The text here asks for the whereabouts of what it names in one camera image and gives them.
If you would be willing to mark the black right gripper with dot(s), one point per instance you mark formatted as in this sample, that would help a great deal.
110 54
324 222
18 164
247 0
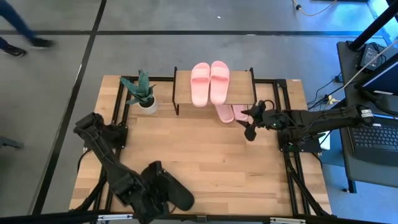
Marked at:
273 119

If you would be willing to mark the black power adapter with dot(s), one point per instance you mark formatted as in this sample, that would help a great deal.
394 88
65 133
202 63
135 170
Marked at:
370 56

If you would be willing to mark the white sheet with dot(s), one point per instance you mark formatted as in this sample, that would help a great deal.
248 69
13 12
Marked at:
325 140

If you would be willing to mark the yellow plug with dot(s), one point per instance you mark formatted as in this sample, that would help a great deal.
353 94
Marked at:
332 99

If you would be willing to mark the grey chair base leg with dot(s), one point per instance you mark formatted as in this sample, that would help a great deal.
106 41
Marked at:
11 143

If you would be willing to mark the black desk with pole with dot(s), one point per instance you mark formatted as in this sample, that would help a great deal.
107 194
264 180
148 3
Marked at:
348 77

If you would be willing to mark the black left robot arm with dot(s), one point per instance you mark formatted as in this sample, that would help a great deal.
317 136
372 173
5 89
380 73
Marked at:
105 149

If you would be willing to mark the black rig bar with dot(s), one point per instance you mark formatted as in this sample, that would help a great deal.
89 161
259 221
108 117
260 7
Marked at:
46 217

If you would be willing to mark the black keyboard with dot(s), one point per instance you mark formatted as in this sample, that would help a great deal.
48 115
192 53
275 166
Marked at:
373 140

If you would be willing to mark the pink rubber slide sandal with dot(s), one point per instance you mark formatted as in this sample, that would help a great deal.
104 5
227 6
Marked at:
219 84
224 113
200 87
240 112

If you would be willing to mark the green plant in white pot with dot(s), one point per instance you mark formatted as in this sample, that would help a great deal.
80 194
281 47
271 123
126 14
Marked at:
141 90

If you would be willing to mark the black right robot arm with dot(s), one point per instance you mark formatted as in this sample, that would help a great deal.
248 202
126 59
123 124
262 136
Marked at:
326 119

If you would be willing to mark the black table frame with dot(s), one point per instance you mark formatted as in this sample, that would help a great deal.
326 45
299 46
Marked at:
276 96

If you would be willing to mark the computer monitor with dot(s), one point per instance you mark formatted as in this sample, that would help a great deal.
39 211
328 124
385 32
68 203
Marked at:
385 77

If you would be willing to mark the person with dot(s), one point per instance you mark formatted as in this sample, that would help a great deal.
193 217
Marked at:
14 51

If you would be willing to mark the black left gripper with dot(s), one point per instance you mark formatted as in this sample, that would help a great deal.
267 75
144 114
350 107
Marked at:
149 202

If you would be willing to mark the wooden shelf with black frame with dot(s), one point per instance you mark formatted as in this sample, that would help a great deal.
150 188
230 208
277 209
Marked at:
242 90

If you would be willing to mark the black pole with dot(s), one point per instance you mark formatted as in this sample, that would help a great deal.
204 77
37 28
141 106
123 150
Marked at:
376 21

